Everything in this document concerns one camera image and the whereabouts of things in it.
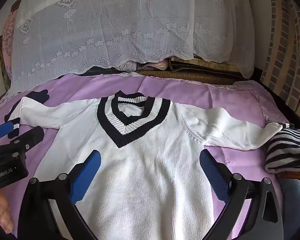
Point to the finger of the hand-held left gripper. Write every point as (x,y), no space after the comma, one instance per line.
(30,136)
(3,130)

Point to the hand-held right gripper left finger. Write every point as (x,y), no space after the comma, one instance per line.
(87,175)

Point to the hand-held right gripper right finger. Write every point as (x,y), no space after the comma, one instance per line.
(215,177)

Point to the white knit sweater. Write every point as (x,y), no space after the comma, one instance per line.
(145,180)

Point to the person's left hand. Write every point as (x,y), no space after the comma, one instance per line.
(5,212)

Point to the black glove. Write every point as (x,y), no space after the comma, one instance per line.
(38,96)

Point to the black and white striped garment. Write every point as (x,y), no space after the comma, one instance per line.
(287,150)

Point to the person's blue jeans leg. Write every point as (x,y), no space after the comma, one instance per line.
(295,200)

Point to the purple bedsheet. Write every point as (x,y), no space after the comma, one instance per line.
(202,92)

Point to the floral print bedsheet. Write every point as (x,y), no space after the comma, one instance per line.
(265,97)

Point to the pink floral cloth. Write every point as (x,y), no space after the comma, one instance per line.
(8,35)

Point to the dark cloth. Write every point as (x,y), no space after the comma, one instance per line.
(100,71)

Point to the brown cardboard sheets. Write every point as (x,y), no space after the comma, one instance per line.
(202,63)

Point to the pale lilac cloth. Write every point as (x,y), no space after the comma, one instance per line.
(128,66)

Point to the pink patterned cloth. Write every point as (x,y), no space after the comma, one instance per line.
(152,65)

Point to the white lace cover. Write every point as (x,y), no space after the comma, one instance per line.
(102,30)

